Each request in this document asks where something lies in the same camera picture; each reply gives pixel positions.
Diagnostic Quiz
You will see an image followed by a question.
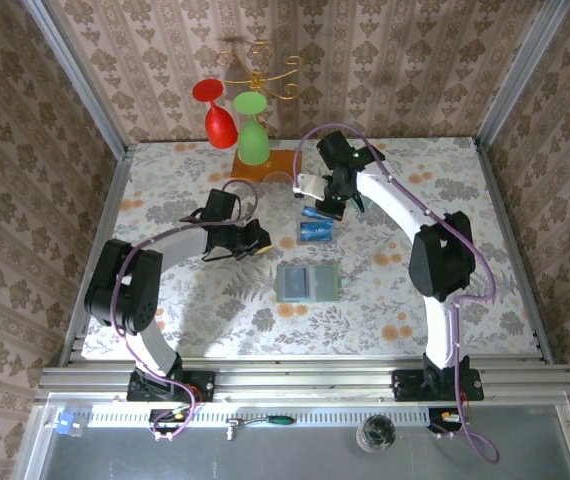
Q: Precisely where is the red wine glass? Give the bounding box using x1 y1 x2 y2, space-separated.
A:
192 78 239 150

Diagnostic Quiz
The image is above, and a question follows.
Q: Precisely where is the black wired connector box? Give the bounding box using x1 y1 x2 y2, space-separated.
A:
427 407 467 435
147 407 192 435

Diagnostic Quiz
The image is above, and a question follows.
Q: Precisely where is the floral tablecloth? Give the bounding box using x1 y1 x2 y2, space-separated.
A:
82 137 541 361

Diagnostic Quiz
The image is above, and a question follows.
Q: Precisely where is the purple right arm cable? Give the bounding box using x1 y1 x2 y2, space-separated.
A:
292 123 500 465

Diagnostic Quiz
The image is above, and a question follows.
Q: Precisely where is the clear glass jar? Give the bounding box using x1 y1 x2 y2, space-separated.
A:
355 413 398 454

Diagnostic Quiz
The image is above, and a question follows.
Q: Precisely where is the aluminium front frame rail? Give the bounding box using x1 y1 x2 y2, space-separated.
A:
34 355 570 405

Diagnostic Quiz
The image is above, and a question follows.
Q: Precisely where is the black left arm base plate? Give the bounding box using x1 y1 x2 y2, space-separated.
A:
126 368 216 403

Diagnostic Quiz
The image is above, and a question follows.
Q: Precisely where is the green handled ratchet tool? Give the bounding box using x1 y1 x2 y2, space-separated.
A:
224 413 297 442

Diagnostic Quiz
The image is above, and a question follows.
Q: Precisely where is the green wine glass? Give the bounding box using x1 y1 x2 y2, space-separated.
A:
233 91 271 167

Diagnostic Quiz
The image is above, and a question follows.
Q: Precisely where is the blue connector block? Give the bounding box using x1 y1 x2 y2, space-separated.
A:
50 409 90 438

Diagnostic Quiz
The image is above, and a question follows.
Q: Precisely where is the slotted white cable duct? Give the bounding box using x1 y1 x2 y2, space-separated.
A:
87 402 434 428

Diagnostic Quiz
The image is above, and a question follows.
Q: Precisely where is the aluminium frame post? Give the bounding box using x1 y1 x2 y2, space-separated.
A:
474 0 570 149
22 0 131 160

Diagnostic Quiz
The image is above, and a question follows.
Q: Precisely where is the orange wooden rack base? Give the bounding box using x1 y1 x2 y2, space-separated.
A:
229 148 303 185

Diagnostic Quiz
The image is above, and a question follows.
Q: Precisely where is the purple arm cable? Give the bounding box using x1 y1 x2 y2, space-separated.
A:
292 123 500 465
113 180 260 442

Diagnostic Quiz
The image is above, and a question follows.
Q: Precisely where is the aluminium side rail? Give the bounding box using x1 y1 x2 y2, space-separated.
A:
472 137 556 365
58 144 139 369

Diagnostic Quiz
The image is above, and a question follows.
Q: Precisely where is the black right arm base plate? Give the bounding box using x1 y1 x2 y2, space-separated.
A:
392 368 485 403

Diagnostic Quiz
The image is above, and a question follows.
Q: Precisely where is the clear glass cup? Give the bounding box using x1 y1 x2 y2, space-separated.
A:
262 171 295 205

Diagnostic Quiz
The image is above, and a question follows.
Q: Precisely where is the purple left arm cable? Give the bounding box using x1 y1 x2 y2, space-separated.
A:
113 180 260 442

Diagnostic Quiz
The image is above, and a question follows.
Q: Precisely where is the gold wire glass rack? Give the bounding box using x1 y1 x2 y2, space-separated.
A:
214 38 304 101

